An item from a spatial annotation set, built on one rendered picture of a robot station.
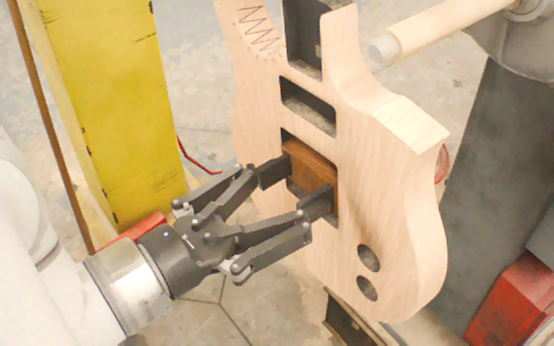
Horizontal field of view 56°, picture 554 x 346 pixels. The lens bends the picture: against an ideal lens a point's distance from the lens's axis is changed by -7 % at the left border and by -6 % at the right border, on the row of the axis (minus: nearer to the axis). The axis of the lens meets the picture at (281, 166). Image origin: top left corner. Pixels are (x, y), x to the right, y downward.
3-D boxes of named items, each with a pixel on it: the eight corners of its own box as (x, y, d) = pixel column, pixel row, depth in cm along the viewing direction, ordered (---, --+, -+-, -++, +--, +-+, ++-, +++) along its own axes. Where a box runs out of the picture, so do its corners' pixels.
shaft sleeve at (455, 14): (488, -20, 57) (510, -28, 54) (499, 7, 57) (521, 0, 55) (372, 34, 50) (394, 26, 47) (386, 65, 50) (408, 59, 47)
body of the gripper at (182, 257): (143, 269, 61) (212, 229, 65) (180, 317, 56) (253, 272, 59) (125, 223, 56) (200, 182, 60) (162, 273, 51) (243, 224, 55)
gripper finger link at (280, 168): (262, 191, 66) (259, 188, 66) (308, 164, 69) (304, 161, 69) (259, 172, 64) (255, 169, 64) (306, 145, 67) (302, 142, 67)
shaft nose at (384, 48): (376, 37, 49) (393, 31, 47) (387, 60, 50) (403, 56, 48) (360, 44, 48) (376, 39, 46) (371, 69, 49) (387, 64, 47)
